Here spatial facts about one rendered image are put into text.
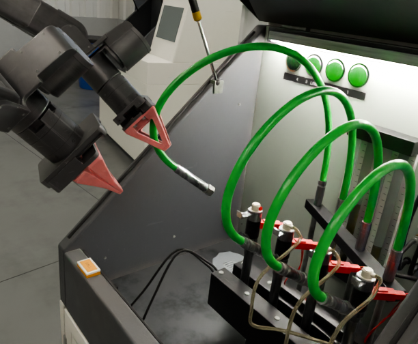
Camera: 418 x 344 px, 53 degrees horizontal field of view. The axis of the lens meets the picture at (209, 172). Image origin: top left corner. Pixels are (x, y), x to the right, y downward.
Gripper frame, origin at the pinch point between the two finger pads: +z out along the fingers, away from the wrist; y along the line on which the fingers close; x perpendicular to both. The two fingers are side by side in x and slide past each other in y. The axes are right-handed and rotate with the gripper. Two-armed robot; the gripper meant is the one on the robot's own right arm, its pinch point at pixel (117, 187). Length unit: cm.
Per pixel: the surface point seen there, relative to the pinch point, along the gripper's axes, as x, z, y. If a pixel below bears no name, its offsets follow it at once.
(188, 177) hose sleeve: 15.6, 16.6, 7.5
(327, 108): 12.4, 25.6, 36.9
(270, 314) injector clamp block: -4.0, 37.9, 1.0
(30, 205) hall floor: 240, 80, -96
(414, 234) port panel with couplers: -3, 52, 32
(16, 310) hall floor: 129, 73, -103
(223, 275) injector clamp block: 9.1, 35.6, -1.4
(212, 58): 15.5, 2.3, 25.2
